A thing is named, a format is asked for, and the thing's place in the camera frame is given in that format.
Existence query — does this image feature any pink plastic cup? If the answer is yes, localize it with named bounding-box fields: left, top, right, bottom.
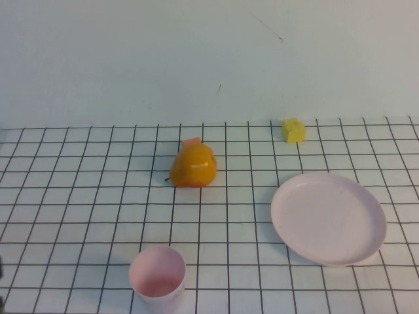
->
left=128, top=246, right=187, bottom=314

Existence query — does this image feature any pink plastic plate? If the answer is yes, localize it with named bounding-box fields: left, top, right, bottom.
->
left=270, top=171, right=388, bottom=268

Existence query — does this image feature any orange toy pear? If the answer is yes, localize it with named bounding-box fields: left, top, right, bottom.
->
left=164, top=143, right=219, bottom=188

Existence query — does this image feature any yellow foam block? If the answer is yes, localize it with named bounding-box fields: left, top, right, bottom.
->
left=282, top=117, right=306, bottom=144

